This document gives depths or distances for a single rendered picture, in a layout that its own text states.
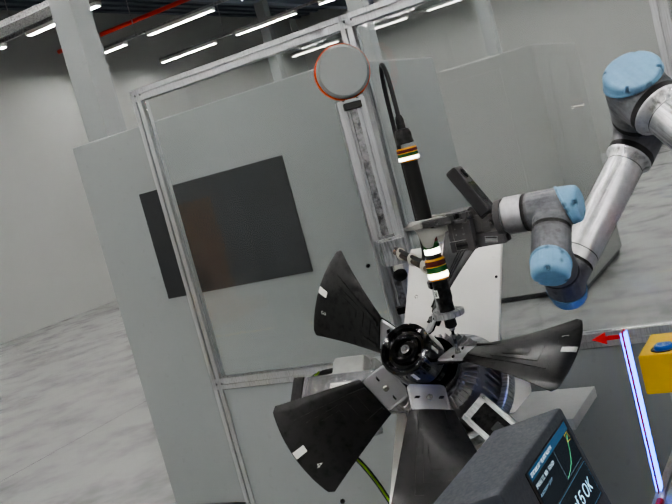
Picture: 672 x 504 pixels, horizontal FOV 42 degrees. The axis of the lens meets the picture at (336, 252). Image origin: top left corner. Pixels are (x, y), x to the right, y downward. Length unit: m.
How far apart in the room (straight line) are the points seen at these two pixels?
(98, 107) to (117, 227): 3.36
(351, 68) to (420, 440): 1.14
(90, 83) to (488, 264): 6.12
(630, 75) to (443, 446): 0.82
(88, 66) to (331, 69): 5.61
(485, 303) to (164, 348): 2.77
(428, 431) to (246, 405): 1.41
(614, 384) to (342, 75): 1.15
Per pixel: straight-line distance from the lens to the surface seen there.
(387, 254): 2.42
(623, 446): 2.66
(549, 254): 1.66
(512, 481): 1.04
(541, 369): 1.77
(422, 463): 1.81
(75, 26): 8.08
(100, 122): 7.97
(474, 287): 2.22
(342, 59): 2.53
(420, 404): 1.88
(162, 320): 4.66
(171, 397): 4.78
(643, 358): 2.02
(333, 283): 2.11
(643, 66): 1.83
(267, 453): 3.19
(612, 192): 1.86
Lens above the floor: 1.65
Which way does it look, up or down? 6 degrees down
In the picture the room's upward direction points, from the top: 15 degrees counter-clockwise
